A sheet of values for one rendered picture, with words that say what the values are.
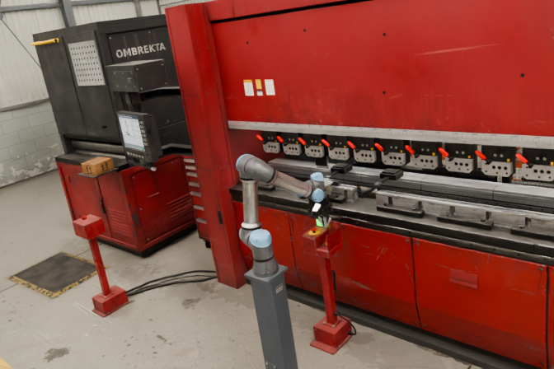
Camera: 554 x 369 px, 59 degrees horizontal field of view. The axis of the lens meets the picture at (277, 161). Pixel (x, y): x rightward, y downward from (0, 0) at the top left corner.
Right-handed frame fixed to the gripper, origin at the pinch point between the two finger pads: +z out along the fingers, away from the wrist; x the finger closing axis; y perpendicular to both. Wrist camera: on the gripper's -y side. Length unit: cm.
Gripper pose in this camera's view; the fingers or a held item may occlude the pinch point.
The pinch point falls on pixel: (324, 226)
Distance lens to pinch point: 309.9
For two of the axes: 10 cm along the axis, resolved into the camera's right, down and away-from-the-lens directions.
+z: 2.1, 9.2, 3.4
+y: 6.3, -3.9, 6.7
